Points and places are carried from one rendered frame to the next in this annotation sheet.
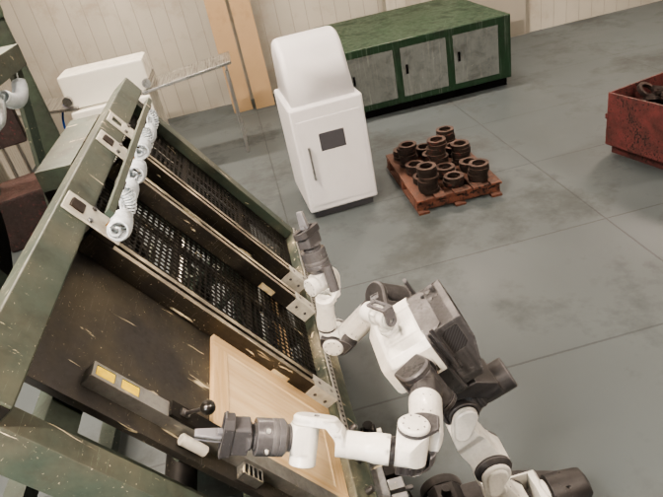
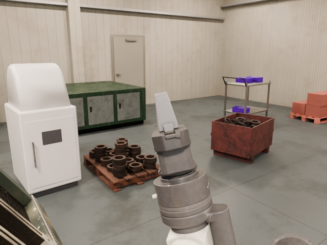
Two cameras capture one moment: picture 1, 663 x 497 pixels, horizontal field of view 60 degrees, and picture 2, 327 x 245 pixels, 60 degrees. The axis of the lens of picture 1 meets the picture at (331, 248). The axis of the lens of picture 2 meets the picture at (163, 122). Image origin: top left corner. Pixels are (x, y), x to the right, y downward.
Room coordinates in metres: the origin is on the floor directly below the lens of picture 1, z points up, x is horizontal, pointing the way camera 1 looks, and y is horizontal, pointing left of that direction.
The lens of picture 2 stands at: (1.36, 0.31, 1.71)
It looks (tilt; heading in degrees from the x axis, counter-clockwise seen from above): 14 degrees down; 329
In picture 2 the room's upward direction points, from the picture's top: straight up
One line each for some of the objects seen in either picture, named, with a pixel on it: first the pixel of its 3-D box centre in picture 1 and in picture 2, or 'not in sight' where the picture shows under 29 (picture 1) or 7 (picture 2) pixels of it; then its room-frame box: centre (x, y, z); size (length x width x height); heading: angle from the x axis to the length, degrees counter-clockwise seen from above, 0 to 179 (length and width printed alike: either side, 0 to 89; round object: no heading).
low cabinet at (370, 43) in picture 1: (405, 54); (86, 104); (8.11, -1.58, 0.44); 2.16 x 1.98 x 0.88; 95
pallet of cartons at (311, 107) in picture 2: not in sight; (318, 104); (5.47, -6.83, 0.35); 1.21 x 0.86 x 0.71; 95
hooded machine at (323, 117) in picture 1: (321, 120); (41, 125); (5.15, -0.16, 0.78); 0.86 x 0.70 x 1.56; 4
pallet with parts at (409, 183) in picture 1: (437, 160); (120, 156); (5.00, -1.16, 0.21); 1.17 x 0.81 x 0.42; 5
